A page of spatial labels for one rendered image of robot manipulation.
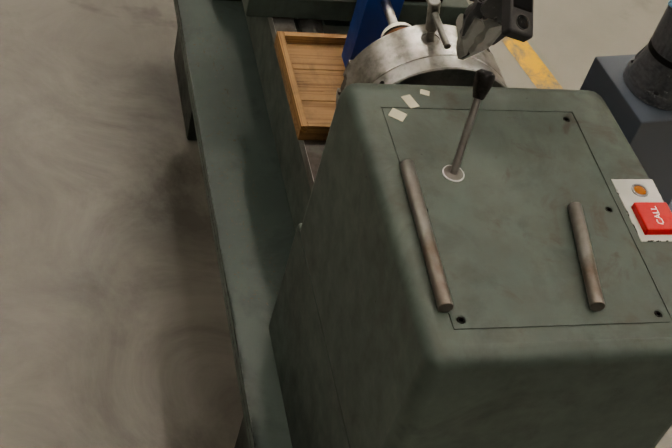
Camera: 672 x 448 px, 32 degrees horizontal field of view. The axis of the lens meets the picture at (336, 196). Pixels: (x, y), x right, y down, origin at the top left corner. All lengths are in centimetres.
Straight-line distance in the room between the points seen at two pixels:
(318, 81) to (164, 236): 97
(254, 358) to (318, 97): 56
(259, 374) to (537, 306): 84
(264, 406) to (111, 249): 104
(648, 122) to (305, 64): 73
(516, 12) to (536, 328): 50
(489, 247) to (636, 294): 23
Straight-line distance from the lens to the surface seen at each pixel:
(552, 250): 178
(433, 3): 205
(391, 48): 211
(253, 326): 246
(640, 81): 240
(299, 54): 256
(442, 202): 178
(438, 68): 205
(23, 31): 390
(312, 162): 234
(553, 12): 459
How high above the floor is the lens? 247
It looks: 44 degrees down
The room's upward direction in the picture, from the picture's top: 17 degrees clockwise
